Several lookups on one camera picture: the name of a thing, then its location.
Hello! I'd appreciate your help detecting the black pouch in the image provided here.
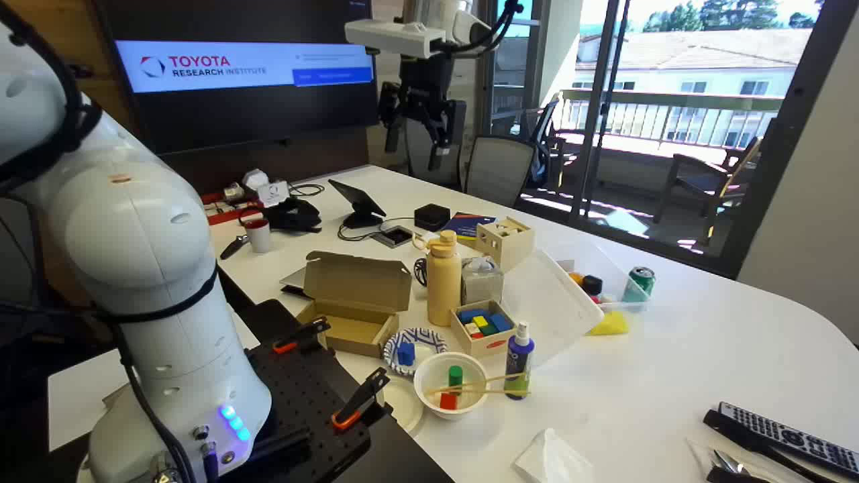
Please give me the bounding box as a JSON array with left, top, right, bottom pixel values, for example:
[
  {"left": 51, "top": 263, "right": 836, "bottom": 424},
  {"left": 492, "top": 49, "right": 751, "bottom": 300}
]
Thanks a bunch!
[{"left": 264, "top": 196, "right": 326, "bottom": 239}]

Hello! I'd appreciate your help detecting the cream plastic bottle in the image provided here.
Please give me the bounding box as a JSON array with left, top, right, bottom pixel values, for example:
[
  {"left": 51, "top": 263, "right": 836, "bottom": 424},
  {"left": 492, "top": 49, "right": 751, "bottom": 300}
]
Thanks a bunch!
[{"left": 425, "top": 228, "right": 468, "bottom": 331}]

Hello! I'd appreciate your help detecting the black clamp with orange grip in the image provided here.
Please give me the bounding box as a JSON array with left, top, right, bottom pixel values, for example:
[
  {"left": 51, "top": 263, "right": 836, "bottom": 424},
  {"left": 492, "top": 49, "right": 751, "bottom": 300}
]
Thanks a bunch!
[
  {"left": 327, "top": 366, "right": 394, "bottom": 436},
  {"left": 272, "top": 314, "right": 333, "bottom": 359}
]

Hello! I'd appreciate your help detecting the black marker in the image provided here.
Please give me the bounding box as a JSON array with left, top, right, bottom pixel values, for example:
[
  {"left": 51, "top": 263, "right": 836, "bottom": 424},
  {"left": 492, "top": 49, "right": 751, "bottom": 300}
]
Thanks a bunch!
[{"left": 219, "top": 232, "right": 253, "bottom": 263}]

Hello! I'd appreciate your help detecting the wooden tray of coloured blocks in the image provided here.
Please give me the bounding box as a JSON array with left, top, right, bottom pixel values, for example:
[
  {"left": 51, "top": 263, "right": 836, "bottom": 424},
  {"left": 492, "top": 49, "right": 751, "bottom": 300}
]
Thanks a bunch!
[{"left": 449, "top": 299, "right": 519, "bottom": 357}]

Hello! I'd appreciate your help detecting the yellow sponge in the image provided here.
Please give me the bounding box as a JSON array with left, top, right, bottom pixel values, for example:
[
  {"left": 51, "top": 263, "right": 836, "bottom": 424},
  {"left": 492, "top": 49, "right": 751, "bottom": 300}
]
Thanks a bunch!
[{"left": 588, "top": 310, "right": 635, "bottom": 338}]

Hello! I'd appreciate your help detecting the blue flat book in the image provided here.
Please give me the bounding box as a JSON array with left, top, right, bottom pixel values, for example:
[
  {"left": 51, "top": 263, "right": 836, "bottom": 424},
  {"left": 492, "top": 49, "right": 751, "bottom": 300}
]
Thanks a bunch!
[{"left": 445, "top": 210, "right": 498, "bottom": 243}]

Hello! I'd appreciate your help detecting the small white plate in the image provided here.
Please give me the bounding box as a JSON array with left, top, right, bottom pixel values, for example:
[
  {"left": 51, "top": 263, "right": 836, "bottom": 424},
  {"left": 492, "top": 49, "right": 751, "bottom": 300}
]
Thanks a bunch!
[{"left": 380, "top": 379, "right": 428, "bottom": 436}]

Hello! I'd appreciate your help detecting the balcony railing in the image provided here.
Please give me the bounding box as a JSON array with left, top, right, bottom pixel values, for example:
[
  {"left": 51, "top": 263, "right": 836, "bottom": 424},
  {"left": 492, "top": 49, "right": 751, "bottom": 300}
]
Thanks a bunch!
[{"left": 553, "top": 84, "right": 792, "bottom": 155}]

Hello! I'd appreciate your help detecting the light wooden box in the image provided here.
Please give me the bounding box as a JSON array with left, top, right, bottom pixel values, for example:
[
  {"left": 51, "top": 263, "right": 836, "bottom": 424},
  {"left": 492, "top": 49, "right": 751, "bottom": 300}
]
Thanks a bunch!
[{"left": 476, "top": 216, "right": 539, "bottom": 272}]

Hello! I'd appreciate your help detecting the grey mesh office chair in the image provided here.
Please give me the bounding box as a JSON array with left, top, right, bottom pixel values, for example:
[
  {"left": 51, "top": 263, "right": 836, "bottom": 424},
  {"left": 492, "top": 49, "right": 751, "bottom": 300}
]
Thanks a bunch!
[{"left": 463, "top": 131, "right": 539, "bottom": 210}]

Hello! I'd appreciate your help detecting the coiled thin cable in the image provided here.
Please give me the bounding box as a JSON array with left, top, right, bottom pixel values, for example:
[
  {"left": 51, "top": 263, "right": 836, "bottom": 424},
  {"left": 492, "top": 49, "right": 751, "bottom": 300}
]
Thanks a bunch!
[{"left": 287, "top": 179, "right": 327, "bottom": 201}]

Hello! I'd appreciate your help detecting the dark smartphone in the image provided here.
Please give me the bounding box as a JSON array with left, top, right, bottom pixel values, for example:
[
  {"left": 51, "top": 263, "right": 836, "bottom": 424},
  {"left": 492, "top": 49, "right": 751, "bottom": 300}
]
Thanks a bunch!
[{"left": 370, "top": 224, "right": 416, "bottom": 253}]

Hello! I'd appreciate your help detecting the small bottle with blue collar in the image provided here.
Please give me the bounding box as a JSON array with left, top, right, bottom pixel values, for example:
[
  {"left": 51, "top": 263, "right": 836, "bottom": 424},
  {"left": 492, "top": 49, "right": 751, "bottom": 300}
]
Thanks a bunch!
[{"left": 503, "top": 320, "right": 538, "bottom": 402}]

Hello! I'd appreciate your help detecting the black white patterned strip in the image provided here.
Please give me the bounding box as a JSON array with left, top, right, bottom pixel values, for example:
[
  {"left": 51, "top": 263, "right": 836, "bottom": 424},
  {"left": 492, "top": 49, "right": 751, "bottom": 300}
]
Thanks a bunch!
[{"left": 700, "top": 401, "right": 859, "bottom": 483}]

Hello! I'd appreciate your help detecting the open brown cardboard box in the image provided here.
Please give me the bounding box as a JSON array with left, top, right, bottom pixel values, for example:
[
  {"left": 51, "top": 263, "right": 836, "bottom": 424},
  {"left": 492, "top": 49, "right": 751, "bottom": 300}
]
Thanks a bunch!
[{"left": 294, "top": 251, "right": 416, "bottom": 359}]

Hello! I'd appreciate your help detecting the translucent plastic bin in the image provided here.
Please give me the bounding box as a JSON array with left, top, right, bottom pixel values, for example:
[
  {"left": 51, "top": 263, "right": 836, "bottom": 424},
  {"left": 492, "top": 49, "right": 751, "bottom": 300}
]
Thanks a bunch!
[{"left": 503, "top": 248, "right": 606, "bottom": 362}]

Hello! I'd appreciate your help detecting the thin wooden stick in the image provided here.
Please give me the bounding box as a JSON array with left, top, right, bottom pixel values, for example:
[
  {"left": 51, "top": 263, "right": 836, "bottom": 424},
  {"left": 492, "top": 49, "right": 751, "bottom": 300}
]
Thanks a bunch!
[{"left": 431, "top": 375, "right": 515, "bottom": 397}]

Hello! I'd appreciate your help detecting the white folded napkin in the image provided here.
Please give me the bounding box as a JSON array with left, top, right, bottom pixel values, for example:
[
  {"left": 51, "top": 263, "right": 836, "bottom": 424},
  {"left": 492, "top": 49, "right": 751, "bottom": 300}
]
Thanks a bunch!
[{"left": 512, "top": 424, "right": 596, "bottom": 483}]

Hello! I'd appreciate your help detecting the green drink can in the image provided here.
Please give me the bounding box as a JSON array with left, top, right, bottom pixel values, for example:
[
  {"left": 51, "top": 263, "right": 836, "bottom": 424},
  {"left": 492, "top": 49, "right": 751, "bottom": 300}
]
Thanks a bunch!
[{"left": 620, "top": 263, "right": 657, "bottom": 310}]

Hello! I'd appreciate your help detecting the brown outdoor chair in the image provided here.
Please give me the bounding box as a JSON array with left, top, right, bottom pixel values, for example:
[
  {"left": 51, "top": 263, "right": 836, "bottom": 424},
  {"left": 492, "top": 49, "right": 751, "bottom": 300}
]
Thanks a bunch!
[{"left": 656, "top": 134, "right": 765, "bottom": 251}]

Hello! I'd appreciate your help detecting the white cup with red band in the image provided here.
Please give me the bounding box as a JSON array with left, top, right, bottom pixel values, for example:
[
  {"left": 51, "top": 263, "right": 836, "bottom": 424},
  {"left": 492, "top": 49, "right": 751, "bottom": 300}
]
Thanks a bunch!
[{"left": 236, "top": 210, "right": 276, "bottom": 256}]

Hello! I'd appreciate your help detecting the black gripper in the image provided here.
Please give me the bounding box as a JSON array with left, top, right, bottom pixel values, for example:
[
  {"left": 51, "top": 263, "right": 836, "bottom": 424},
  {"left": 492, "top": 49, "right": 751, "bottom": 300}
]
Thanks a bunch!
[{"left": 377, "top": 52, "right": 471, "bottom": 174}]

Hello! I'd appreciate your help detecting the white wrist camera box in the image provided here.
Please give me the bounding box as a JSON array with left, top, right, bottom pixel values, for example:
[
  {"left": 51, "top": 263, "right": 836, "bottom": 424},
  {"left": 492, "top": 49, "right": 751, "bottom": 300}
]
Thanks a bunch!
[{"left": 345, "top": 16, "right": 449, "bottom": 63}]

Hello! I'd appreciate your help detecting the small black box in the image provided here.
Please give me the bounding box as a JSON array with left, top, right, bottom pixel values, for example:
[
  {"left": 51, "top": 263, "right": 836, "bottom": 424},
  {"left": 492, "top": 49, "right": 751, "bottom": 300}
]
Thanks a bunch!
[{"left": 412, "top": 201, "right": 455, "bottom": 234}]

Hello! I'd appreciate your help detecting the blue patterned plate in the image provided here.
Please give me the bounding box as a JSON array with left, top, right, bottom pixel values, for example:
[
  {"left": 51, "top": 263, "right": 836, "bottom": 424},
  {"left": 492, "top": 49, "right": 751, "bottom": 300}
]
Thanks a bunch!
[{"left": 381, "top": 324, "right": 449, "bottom": 379}]

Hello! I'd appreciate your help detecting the black tablet stand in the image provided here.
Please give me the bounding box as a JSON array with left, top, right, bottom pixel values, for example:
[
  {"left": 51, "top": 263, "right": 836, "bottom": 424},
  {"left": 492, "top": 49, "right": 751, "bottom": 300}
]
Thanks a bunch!
[{"left": 326, "top": 178, "right": 389, "bottom": 232}]

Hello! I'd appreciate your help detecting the white bowl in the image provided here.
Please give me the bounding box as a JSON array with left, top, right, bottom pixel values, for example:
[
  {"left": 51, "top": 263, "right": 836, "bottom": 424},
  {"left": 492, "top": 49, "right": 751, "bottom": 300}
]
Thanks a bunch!
[{"left": 412, "top": 349, "right": 495, "bottom": 421}]

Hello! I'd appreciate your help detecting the dark office chair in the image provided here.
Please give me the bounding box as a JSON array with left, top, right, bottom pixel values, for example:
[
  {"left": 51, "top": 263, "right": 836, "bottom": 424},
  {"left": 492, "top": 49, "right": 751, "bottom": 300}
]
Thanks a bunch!
[{"left": 400, "top": 98, "right": 471, "bottom": 192}]

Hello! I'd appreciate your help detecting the red flat box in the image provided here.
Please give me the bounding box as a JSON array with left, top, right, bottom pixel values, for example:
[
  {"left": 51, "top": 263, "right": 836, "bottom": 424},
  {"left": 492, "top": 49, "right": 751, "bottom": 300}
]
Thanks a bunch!
[{"left": 202, "top": 182, "right": 264, "bottom": 228}]

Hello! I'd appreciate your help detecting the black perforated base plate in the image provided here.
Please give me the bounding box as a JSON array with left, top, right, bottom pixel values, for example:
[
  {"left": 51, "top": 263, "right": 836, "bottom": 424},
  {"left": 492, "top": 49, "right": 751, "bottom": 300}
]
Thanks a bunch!
[{"left": 219, "top": 299, "right": 455, "bottom": 483}]

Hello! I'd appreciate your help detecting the white crumpled cloth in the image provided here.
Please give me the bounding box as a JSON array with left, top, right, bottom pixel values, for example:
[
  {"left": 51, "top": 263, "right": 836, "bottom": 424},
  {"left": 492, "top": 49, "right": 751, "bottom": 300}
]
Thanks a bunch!
[{"left": 240, "top": 167, "right": 295, "bottom": 213}]

